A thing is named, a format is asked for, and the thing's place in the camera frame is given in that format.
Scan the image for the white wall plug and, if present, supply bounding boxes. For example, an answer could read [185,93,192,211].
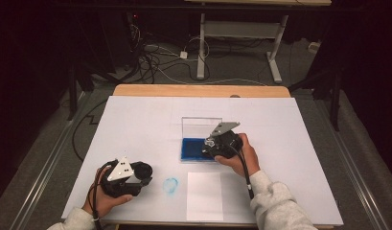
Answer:
[308,41,321,55]

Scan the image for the black floor cable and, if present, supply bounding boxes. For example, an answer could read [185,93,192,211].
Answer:
[71,99,109,162]

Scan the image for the black metal stand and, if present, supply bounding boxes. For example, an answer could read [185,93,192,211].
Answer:
[67,61,81,122]

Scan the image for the white paper sheet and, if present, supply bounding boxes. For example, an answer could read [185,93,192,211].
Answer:
[186,172,224,222]

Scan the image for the white metal desk frame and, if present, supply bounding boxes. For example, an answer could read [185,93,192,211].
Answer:
[183,0,333,84]

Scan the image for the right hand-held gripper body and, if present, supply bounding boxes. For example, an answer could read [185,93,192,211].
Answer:
[210,121,244,160]

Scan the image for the metal floor rail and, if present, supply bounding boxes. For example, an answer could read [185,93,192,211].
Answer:
[10,91,93,230]
[313,99,390,230]

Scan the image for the blue ink pad clear case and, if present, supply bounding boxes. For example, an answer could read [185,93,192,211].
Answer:
[179,116,223,163]

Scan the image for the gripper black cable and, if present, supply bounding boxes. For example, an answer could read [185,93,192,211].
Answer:
[229,145,256,200]
[87,160,116,230]

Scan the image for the person's left hand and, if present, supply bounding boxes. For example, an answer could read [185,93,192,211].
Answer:
[82,167,134,219]

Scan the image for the tangle of floor cables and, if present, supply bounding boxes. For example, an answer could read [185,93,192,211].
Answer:
[127,23,268,86]

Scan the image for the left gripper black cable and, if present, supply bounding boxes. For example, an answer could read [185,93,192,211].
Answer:
[87,160,116,230]

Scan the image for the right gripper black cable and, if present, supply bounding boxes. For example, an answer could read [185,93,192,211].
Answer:
[229,145,256,200]

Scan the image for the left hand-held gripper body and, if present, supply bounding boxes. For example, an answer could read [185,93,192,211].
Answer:
[101,156,144,198]

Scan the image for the person's right hand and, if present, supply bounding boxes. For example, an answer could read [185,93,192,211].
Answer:
[215,133,261,177]

